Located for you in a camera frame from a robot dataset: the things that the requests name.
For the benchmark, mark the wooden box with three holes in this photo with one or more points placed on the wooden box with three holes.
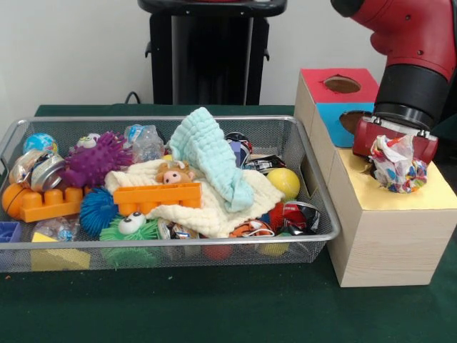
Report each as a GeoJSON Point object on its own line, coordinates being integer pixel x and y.
{"type": "Point", "coordinates": [375, 243]}

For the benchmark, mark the light blue waffle cloth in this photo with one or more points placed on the light blue waffle cloth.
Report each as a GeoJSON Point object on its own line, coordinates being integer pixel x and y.
{"type": "Point", "coordinates": [207, 150]}

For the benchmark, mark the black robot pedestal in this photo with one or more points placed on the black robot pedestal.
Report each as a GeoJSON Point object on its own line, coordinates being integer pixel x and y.
{"type": "Point", "coordinates": [210, 53]}

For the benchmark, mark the purple spiky rubber toy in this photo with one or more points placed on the purple spiky rubber toy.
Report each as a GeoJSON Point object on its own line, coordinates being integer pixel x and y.
{"type": "Point", "coordinates": [98, 157]}

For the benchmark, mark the long orange toy brick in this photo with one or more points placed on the long orange toy brick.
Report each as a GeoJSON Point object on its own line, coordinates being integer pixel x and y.
{"type": "Point", "coordinates": [157, 196]}

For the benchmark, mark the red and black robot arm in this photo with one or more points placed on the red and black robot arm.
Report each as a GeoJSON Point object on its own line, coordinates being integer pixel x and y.
{"type": "Point", "coordinates": [410, 43]}

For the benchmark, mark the green puffer toy with eyes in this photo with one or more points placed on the green puffer toy with eyes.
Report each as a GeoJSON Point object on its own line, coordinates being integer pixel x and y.
{"type": "Point", "coordinates": [137, 232]}

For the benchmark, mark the blue puffer ball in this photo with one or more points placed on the blue puffer ball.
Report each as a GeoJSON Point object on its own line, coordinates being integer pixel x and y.
{"type": "Point", "coordinates": [98, 211]}

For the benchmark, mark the small globe ball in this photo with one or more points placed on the small globe ball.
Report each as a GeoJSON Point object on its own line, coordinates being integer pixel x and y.
{"type": "Point", "coordinates": [39, 142]}

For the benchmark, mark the cream waffle cloth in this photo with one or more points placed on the cream waffle cloth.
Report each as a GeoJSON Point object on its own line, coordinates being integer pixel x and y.
{"type": "Point", "coordinates": [210, 218]}

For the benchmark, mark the small brown plush toy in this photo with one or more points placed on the small brown plush toy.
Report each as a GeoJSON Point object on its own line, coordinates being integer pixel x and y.
{"type": "Point", "coordinates": [173, 175]}

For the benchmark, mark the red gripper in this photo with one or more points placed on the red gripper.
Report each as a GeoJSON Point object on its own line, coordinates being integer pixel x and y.
{"type": "Point", "coordinates": [362, 141]}

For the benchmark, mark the dark green table cloth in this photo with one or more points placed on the dark green table cloth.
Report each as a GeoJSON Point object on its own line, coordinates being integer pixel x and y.
{"type": "Point", "coordinates": [214, 303]}
{"type": "Point", "coordinates": [448, 128]}

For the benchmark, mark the yellow ball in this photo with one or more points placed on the yellow ball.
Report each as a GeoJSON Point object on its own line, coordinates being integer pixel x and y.
{"type": "Point", "coordinates": [283, 183]}

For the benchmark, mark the colourful spotted white cloth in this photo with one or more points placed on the colourful spotted white cloth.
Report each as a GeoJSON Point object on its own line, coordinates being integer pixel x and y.
{"type": "Point", "coordinates": [396, 168]}

